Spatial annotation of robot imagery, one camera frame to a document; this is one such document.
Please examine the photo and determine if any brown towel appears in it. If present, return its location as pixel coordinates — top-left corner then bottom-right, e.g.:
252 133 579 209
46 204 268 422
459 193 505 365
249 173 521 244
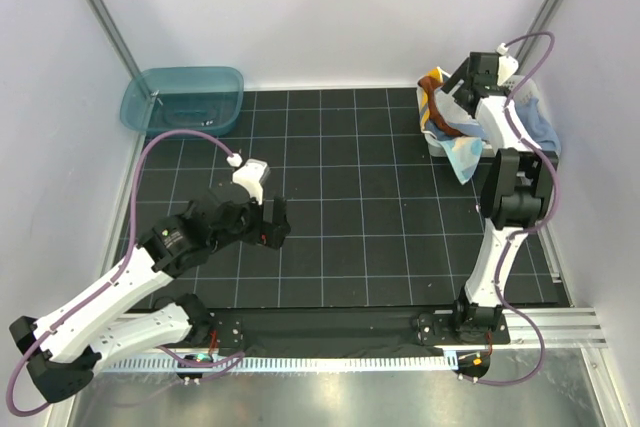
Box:
417 74 476 138

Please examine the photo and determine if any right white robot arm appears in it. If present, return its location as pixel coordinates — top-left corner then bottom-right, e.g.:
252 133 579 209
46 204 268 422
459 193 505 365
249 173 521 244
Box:
435 46 558 343

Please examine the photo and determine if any white slotted cable duct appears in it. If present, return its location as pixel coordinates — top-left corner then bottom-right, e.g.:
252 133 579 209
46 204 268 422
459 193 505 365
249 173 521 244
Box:
104 352 458 375

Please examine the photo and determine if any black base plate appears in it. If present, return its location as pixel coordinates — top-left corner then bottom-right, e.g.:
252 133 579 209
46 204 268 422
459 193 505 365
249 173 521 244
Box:
210 306 510 359

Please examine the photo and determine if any right aluminium corner post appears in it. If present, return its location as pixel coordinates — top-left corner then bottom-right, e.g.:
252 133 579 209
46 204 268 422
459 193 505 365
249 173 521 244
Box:
514 0 595 76

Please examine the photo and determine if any white plastic basket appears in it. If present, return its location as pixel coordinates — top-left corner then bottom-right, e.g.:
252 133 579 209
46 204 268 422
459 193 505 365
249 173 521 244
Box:
417 74 557 158

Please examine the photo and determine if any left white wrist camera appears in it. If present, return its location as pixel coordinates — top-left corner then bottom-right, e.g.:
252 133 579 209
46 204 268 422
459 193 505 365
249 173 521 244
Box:
232 159 270 205

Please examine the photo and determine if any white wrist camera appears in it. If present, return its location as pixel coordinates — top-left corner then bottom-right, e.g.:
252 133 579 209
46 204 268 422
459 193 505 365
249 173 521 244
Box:
496 43 519 86
232 159 270 205

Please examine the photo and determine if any aluminium corner post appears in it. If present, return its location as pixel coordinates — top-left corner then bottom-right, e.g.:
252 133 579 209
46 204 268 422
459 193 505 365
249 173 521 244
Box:
514 0 595 76
85 0 141 78

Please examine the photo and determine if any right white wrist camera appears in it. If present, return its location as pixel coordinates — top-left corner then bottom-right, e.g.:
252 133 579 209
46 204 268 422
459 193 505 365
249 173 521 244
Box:
496 43 519 86

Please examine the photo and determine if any blue bear towel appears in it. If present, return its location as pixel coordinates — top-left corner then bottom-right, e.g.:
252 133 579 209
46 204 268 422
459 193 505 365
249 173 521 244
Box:
515 97 561 155

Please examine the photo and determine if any teal plastic tub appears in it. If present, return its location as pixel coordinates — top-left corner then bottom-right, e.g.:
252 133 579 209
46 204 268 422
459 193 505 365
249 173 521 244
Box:
120 66 244 137

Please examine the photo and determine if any colourful patterned towel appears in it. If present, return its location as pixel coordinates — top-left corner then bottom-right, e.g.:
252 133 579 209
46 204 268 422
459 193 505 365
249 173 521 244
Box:
416 67 488 185

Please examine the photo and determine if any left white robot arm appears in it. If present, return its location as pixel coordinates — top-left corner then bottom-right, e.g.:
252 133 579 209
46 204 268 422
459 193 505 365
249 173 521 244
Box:
9 182 291 404

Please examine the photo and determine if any left aluminium corner post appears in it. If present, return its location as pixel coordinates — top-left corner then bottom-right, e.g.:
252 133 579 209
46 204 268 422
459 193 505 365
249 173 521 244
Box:
85 0 141 78

